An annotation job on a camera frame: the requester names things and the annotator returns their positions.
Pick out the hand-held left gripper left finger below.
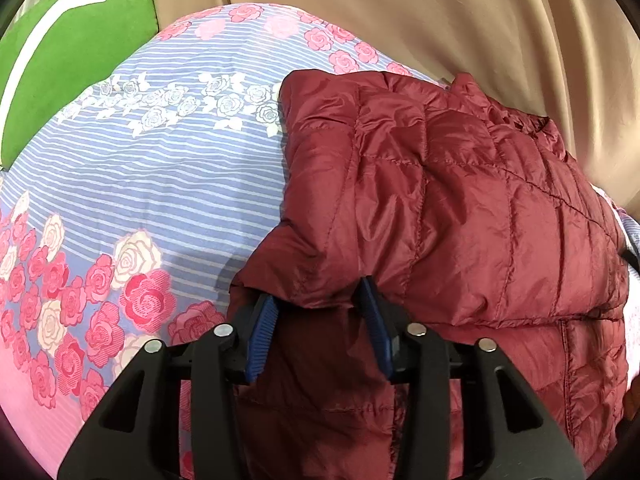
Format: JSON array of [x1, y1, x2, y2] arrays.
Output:
[[56, 294, 281, 480]]

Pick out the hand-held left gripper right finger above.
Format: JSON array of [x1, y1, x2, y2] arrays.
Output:
[[357, 276, 587, 480]]

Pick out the maroon quilted puffer jacket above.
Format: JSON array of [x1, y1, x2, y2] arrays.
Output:
[[226, 69, 632, 480]]

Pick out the floral striped bed blanket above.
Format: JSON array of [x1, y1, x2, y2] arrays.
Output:
[[0, 2, 640, 480]]

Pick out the beige curtain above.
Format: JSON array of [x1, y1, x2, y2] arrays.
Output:
[[30, 0, 640, 211]]

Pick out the green plush pillow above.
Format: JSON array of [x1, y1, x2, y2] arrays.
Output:
[[0, 0, 160, 172]]

